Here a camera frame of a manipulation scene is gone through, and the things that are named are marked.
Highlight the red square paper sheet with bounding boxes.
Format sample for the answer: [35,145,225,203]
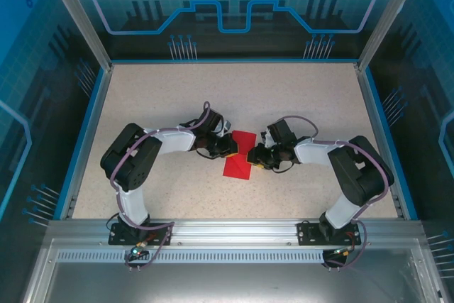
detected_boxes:
[222,131,258,179]

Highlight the grey sheet metal tray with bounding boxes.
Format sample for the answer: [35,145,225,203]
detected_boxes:
[21,238,446,303]

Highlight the blue printed side panel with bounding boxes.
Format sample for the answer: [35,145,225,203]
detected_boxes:
[0,0,107,303]
[367,0,454,303]

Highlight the aluminium mounting rail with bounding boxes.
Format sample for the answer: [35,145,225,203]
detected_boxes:
[47,218,425,247]

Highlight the thin aluminium table edge rail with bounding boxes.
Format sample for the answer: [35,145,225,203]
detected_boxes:
[110,57,360,67]

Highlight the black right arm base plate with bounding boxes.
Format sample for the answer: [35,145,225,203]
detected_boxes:
[297,221,363,246]

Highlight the slotted grey cable duct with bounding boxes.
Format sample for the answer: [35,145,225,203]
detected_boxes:
[55,250,329,265]

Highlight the blue trimmed aluminium side rail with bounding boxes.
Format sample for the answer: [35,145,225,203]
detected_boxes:
[52,63,114,221]
[354,63,420,221]

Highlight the green lit cable connector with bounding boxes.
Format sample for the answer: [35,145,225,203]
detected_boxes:
[331,246,356,258]
[129,241,150,258]

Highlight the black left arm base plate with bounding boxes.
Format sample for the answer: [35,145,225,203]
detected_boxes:
[108,222,174,246]

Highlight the aluminium frame post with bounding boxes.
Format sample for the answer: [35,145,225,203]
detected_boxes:
[38,0,114,73]
[356,0,428,72]

